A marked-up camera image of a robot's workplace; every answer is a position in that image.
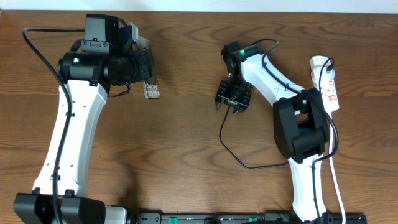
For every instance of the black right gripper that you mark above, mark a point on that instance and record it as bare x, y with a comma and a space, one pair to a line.
239, 105

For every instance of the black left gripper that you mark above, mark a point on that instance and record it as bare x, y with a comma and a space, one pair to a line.
145, 63

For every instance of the Galaxy S25 Ultra smartphone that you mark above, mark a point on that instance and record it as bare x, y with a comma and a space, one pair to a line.
150, 85

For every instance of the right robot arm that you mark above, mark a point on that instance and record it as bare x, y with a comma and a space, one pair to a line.
300, 123

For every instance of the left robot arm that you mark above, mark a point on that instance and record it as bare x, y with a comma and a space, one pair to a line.
108, 55

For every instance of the white USB charger plug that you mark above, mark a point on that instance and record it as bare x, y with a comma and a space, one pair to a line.
322, 67

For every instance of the white power strip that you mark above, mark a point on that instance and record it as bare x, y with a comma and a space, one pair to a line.
329, 95

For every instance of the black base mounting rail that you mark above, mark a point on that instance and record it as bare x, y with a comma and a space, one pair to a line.
272, 217

